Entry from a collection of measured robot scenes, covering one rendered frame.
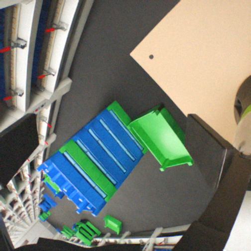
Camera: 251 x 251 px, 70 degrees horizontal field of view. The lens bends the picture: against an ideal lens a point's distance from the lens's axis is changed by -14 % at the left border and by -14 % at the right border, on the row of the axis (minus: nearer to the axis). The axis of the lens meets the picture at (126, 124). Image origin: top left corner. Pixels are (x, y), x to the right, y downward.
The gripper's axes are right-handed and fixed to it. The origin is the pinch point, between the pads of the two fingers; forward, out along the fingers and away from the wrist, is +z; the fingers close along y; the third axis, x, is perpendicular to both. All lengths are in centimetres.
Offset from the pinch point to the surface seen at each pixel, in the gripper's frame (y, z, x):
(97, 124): -10, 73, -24
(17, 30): -33, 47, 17
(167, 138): 23, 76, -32
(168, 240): 37, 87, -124
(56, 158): -25, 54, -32
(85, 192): -14, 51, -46
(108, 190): -5, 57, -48
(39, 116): -51, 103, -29
